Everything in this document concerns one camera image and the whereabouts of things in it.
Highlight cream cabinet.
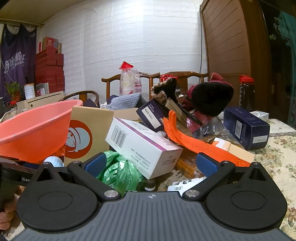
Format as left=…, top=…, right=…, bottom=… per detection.
left=16, top=91, right=64, bottom=112

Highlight maroon and black knit hat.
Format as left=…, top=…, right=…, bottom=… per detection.
left=185, top=72, right=234, bottom=117

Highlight green plastic bag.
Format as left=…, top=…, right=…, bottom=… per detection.
left=97, top=151, right=145, bottom=192

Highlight dark navy open box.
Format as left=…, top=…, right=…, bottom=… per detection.
left=110, top=94, right=123, bottom=105

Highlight pink plastic basin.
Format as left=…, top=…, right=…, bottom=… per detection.
left=0, top=100, right=84, bottom=164

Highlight beige flat box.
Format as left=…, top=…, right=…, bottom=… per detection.
left=213, top=137, right=255, bottom=164

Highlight white ribbed container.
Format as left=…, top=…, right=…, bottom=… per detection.
left=43, top=155, right=64, bottom=167

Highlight white box purple stripe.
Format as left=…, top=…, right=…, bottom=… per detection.
left=105, top=117, right=184, bottom=179

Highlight small navy box white label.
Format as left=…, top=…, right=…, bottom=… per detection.
left=136, top=99, right=171, bottom=133

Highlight clear bottle red cap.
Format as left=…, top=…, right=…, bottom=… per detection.
left=119, top=61, right=142, bottom=95

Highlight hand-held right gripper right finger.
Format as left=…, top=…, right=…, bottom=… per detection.
left=182, top=152, right=275, bottom=202

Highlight stack of red boxes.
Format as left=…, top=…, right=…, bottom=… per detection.
left=35, top=37, right=65, bottom=93

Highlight clear plastic bag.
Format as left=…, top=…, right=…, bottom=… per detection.
left=201, top=116, right=230, bottom=140

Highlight brown wooden wardrobe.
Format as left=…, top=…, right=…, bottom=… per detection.
left=200, top=0, right=273, bottom=119

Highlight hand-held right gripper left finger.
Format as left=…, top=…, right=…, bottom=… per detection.
left=29, top=152, right=122, bottom=202

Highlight blue grey knit cloth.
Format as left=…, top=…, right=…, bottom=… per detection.
left=107, top=93, right=143, bottom=111

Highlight floral cloth desktop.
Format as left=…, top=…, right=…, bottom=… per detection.
left=0, top=110, right=296, bottom=237

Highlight cardboard box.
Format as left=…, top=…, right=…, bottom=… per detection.
left=113, top=107, right=142, bottom=121

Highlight purple hanging jersey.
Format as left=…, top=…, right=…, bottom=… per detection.
left=0, top=23, right=38, bottom=99

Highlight tan flat packet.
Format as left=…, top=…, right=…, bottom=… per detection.
left=165, top=97, right=188, bottom=128

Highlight teal hanging cloth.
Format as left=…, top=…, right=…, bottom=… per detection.
left=278, top=10, right=296, bottom=73

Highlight orange mesh strap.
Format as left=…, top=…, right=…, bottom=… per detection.
left=163, top=110, right=250, bottom=168

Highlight potted plant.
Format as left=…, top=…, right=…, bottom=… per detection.
left=5, top=82, right=24, bottom=103

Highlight dark bottle red cap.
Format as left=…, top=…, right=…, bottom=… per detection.
left=162, top=74, right=184, bottom=98
left=239, top=75, right=255, bottom=112

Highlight large navy blue box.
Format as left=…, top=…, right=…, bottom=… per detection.
left=223, top=107, right=270, bottom=151

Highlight white red carton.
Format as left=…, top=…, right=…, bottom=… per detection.
left=35, top=82, right=50, bottom=96

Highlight leopard trim black glove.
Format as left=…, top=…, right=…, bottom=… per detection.
left=150, top=77, right=179, bottom=106

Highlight black pen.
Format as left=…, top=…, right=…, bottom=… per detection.
left=177, top=102, right=203, bottom=126

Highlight white stacked tubs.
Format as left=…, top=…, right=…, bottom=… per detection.
left=24, top=83, right=35, bottom=99

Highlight round back wooden chair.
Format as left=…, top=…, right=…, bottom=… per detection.
left=58, top=90, right=100, bottom=108

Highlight white printed receipt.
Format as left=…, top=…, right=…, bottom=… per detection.
left=167, top=177, right=207, bottom=192

